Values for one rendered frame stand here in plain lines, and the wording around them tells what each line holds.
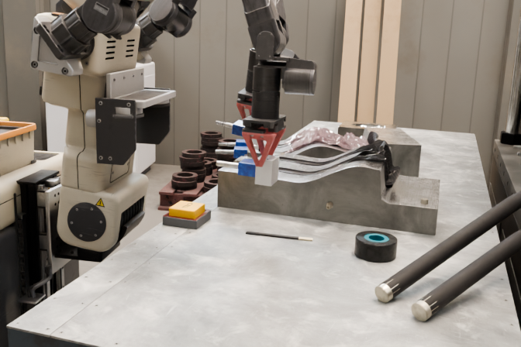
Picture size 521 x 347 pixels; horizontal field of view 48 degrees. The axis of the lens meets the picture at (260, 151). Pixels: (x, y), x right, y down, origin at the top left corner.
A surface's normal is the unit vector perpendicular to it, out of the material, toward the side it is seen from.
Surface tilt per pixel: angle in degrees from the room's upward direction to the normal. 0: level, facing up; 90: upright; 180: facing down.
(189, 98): 90
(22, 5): 90
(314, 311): 0
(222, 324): 0
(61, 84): 90
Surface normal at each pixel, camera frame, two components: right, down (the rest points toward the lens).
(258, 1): -0.22, -0.06
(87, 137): -0.17, 0.21
